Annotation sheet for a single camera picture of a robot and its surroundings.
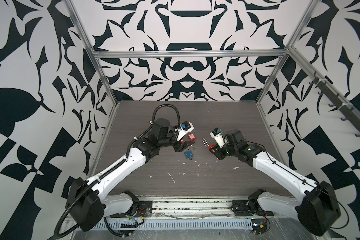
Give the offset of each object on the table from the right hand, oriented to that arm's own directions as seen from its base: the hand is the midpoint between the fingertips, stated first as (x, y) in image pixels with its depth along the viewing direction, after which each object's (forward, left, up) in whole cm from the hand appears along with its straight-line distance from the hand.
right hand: (214, 146), depth 82 cm
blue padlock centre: (+1, +13, -11) cm, 18 cm away
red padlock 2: (+13, +11, -11) cm, 20 cm away
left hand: (+1, +13, +13) cm, 18 cm away
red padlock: (+2, +4, +1) cm, 5 cm away
